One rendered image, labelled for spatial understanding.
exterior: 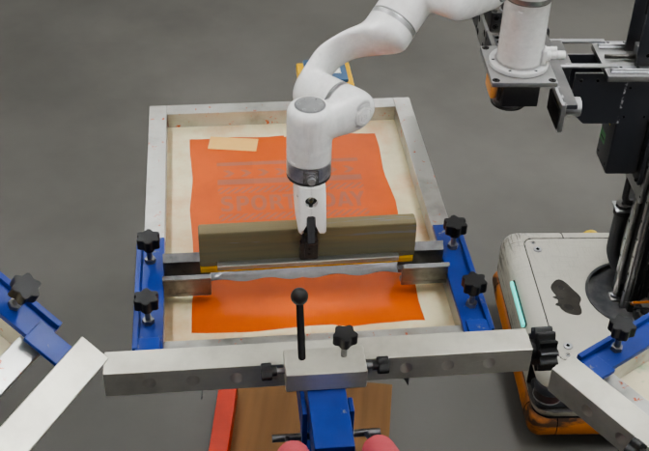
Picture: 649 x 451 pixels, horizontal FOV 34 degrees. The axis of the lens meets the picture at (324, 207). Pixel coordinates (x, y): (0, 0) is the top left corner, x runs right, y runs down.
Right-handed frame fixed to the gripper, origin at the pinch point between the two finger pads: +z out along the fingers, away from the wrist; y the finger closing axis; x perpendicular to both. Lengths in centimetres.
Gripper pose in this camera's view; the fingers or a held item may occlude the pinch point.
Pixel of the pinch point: (307, 242)
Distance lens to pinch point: 190.2
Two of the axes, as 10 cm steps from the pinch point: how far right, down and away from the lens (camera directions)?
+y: -1.1, -6.1, 7.9
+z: -0.2, 7.9, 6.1
